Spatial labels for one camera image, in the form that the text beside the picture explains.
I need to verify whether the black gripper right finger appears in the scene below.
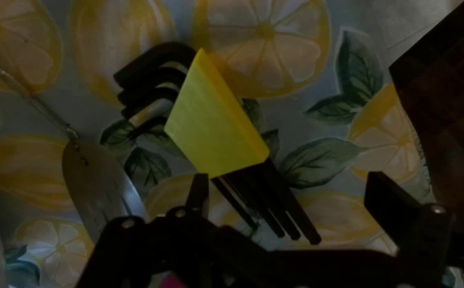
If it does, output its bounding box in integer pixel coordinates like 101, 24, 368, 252
364, 170, 455, 274

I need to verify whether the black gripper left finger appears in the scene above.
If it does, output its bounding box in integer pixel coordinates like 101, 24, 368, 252
76, 173, 266, 288

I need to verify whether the lemon print tablecloth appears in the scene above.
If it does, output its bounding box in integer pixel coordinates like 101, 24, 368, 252
0, 0, 464, 288

